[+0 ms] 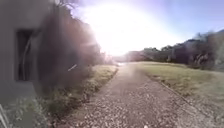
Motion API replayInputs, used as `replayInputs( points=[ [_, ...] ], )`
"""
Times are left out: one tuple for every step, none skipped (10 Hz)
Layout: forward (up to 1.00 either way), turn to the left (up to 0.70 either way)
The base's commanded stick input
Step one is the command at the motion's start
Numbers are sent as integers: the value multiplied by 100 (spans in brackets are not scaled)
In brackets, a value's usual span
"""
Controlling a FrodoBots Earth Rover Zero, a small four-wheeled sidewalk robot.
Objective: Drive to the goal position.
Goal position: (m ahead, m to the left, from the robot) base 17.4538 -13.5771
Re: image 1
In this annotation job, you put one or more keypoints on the open grass field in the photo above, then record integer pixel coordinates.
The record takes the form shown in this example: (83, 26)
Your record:
(186, 77)

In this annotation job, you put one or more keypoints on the grass verge with leaves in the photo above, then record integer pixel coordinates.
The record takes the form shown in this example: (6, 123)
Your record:
(100, 75)

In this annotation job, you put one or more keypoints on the wood of dark trees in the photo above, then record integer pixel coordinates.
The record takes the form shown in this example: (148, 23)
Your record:
(200, 53)

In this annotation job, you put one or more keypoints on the leaf-strewn asphalt path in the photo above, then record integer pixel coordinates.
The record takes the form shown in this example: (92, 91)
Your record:
(133, 100)

